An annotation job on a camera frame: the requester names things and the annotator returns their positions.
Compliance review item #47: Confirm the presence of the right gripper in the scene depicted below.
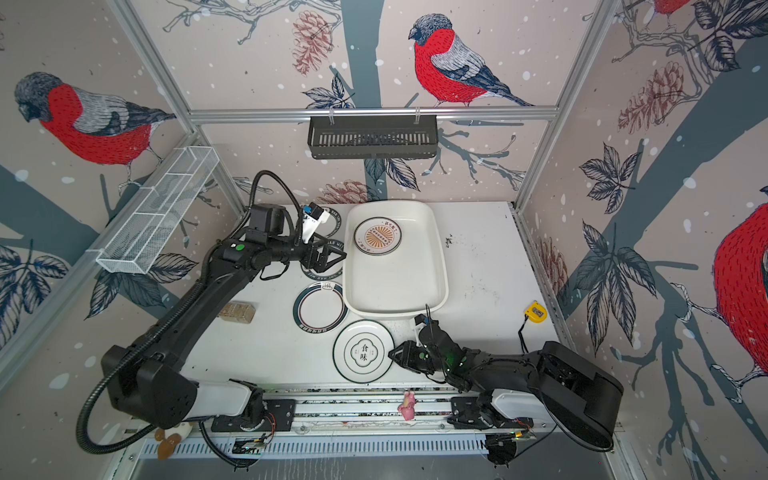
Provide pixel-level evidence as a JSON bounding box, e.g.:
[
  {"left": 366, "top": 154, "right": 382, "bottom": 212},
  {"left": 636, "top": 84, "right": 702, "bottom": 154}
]
[{"left": 386, "top": 339, "right": 451, "bottom": 375}]

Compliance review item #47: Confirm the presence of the pink toy figure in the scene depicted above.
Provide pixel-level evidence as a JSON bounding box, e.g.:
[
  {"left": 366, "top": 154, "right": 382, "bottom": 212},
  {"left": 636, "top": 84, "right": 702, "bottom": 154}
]
[{"left": 397, "top": 390, "right": 418, "bottom": 421}]

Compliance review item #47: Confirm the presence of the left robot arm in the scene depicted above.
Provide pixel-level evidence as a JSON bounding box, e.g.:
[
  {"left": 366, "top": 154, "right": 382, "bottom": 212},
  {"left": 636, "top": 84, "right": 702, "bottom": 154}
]
[{"left": 89, "top": 203, "right": 345, "bottom": 428}]

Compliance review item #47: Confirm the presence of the white plastic bin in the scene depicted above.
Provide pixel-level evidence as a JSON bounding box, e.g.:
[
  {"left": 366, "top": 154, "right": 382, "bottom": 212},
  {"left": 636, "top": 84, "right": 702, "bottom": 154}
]
[{"left": 342, "top": 200, "right": 449, "bottom": 319}]

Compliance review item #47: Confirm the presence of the white plate with green emblem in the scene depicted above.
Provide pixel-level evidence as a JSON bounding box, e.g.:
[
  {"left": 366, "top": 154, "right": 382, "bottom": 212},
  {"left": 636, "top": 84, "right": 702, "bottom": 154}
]
[{"left": 332, "top": 320, "right": 394, "bottom": 384}]

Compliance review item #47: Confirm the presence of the green rim plate middle left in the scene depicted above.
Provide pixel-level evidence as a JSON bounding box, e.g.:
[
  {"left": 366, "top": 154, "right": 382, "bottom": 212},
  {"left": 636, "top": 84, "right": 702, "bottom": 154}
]
[{"left": 299, "top": 261, "right": 344, "bottom": 281}]

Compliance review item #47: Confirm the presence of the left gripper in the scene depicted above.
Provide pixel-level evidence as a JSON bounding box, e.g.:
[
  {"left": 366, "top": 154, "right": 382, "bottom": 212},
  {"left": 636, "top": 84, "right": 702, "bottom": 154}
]
[{"left": 269, "top": 231, "right": 348, "bottom": 272}]

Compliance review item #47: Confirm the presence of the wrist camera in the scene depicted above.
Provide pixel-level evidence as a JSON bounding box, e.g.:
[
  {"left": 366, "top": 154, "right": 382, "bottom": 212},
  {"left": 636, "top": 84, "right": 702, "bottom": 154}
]
[
  {"left": 301, "top": 202, "right": 330, "bottom": 244},
  {"left": 413, "top": 314, "right": 429, "bottom": 332}
]

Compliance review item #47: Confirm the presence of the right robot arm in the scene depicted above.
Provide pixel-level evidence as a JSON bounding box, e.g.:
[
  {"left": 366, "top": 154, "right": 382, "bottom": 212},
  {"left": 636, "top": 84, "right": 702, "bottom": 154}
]
[{"left": 388, "top": 315, "right": 624, "bottom": 452}]

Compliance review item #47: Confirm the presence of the black hanging wire basket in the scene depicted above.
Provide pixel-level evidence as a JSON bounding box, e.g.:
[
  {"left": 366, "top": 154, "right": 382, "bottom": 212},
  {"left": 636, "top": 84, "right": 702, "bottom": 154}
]
[{"left": 307, "top": 115, "right": 439, "bottom": 160}]

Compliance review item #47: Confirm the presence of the green red rim plate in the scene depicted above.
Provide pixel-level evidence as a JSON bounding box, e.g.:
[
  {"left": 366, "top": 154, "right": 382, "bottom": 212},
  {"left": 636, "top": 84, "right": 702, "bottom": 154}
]
[{"left": 292, "top": 281, "right": 348, "bottom": 334}]

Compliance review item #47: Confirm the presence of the black corrugated cable hose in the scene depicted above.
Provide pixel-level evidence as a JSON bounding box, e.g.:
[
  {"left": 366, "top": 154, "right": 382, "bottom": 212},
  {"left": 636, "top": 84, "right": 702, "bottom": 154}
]
[{"left": 75, "top": 170, "right": 301, "bottom": 469}]

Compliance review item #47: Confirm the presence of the brown white plush toy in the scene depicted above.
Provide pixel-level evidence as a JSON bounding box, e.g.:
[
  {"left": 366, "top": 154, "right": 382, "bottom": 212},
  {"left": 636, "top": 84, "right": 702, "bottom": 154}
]
[{"left": 154, "top": 422, "right": 193, "bottom": 460}]

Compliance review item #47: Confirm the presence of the green rim plate far left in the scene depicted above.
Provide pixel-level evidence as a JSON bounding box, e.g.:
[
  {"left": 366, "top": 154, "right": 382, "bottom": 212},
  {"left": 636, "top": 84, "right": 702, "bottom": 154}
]
[{"left": 317, "top": 206, "right": 342, "bottom": 238}]

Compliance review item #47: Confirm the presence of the orange sunburst plate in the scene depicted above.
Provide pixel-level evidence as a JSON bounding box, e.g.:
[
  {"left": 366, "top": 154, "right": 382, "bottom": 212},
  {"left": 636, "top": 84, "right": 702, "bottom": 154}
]
[{"left": 353, "top": 217, "right": 403, "bottom": 256}]

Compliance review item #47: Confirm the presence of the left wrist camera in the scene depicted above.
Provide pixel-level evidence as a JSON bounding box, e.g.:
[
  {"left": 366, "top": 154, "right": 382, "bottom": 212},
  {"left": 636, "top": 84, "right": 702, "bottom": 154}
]
[{"left": 301, "top": 202, "right": 330, "bottom": 244}]

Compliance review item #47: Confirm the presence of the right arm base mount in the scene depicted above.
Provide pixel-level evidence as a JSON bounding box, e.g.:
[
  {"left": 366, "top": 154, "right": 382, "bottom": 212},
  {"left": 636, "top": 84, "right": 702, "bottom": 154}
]
[{"left": 447, "top": 395, "right": 534, "bottom": 430}]

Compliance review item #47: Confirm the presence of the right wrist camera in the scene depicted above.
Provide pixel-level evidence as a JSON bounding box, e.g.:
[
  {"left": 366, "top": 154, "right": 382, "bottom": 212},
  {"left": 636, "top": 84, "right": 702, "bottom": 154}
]
[{"left": 413, "top": 314, "right": 429, "bottom": 332}]

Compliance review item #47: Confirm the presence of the horizontal aluminium frame bar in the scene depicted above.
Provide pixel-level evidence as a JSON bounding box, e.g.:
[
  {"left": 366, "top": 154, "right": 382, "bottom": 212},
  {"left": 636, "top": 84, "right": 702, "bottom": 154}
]
[{"left": 187, "top": 106, "right": 560, "bottom": 125}]

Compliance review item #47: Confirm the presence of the yellow tag with cable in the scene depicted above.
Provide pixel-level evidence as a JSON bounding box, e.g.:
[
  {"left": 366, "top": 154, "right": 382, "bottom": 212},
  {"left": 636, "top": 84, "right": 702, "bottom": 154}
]
[{"left": 518, "top": 301, "right": 548, "bottom": 354}]

